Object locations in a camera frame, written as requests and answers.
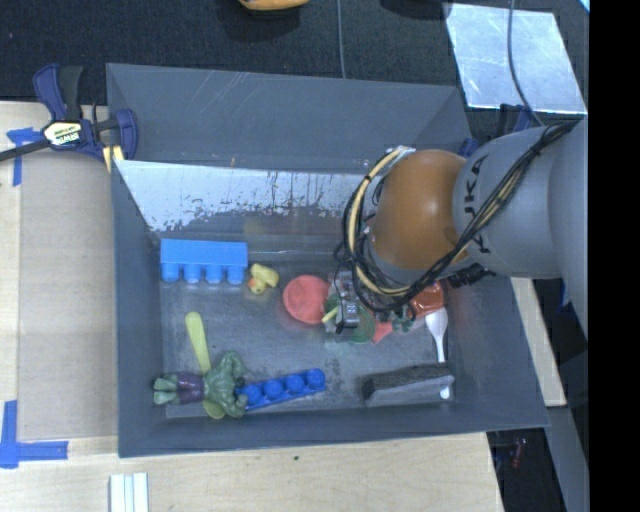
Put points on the green round toy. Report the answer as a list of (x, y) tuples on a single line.
[(366, 330)]

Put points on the red-orange round disc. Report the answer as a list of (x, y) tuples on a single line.
[(304, 300)]

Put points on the orange-red toy piece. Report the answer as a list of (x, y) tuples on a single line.
[(429, 299)]

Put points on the white plastic spoon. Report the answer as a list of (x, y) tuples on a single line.
[(436, 320)]

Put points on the black and grey sponge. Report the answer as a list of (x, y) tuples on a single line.
[(405, 381)]

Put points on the yellow rubber duck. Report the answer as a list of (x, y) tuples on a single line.
[(264, 277)]

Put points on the narrow blue toy brick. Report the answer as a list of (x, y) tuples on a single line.
[(280, 389)]

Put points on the green toy figure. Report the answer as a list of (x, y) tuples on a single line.
[(222, 382)]

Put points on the large blue toy brick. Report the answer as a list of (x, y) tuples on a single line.
[(202, 252)]

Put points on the grey metal bin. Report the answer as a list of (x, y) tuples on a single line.
[(280, 120)]

